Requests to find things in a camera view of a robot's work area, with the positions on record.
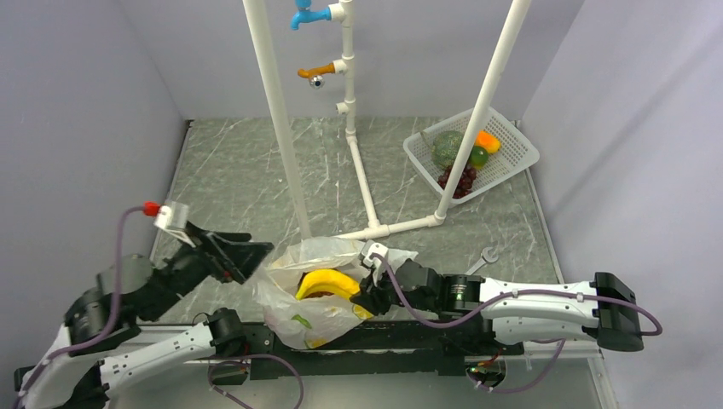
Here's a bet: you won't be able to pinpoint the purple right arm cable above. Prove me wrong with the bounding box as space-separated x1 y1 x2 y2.
369 252 663 395

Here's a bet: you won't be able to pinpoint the silver wrench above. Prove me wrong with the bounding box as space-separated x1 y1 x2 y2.
464 246 499 276

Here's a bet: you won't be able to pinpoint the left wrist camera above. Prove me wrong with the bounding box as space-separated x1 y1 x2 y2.
142 201 193 245

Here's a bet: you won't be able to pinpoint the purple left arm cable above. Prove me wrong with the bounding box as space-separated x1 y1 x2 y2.
12 204 306 409

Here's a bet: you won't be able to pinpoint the orange fake fruit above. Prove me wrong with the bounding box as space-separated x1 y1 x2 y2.
475 130 501 154

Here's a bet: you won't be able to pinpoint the yellow fake bananas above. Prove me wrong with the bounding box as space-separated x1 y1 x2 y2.
295 268 360 300

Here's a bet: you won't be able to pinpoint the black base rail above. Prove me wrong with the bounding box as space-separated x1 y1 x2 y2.
211 320 524 380

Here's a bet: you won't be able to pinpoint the purple fake grapes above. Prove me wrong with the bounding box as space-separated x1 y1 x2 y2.
437 164 477 199

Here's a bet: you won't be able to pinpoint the blue tap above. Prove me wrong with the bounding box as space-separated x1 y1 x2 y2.
290 0 332 31

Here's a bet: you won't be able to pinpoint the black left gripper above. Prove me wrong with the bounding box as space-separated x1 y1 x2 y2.
144 219 275 320

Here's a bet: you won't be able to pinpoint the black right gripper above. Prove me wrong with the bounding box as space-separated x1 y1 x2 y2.
350 261 438 314

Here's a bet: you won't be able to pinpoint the green fake lime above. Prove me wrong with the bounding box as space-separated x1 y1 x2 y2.
467 145 490 170

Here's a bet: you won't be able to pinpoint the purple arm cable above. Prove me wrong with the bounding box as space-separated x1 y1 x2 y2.
369 252 663 395
12 204 306 409

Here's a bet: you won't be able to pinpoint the white printed plastic bag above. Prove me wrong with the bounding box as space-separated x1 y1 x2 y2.
252 236 420 351

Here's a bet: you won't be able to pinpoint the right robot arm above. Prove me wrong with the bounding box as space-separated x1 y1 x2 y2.
350 259 645 354

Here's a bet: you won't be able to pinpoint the orange tap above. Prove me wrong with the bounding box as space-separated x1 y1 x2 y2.
298 63 336 79

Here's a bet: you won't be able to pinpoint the white pvc pipe frame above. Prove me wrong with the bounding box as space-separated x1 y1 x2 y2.
243 1 530 240

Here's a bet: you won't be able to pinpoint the silver metal ball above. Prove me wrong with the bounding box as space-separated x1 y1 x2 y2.
309 75 325 89

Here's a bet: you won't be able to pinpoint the green fake melon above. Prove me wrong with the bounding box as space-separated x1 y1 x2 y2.
431 130 464 170

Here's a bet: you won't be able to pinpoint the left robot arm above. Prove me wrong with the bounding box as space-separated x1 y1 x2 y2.
14 222 274 408

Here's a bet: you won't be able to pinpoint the white plastic basket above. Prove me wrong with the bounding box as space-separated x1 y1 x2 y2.
403 108 540 207

